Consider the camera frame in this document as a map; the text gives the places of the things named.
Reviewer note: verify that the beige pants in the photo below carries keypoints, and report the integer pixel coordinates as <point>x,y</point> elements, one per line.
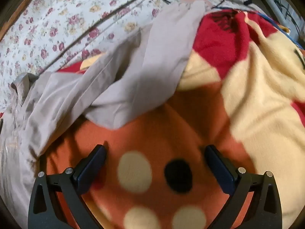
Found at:
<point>143,64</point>

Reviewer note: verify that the red orange cream printed blanket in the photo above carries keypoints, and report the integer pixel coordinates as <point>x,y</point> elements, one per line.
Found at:
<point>250,100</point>

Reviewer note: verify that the floral bed sheet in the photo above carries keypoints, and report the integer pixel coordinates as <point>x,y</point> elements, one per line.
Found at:
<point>71,16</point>

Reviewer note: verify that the grey pole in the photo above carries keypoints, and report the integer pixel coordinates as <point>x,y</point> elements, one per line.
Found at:
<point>274,9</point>

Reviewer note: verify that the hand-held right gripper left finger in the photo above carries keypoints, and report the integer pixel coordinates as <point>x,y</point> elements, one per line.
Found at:
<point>91,169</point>

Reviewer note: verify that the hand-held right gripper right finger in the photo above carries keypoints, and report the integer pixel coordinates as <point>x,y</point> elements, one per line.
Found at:
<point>219,169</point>

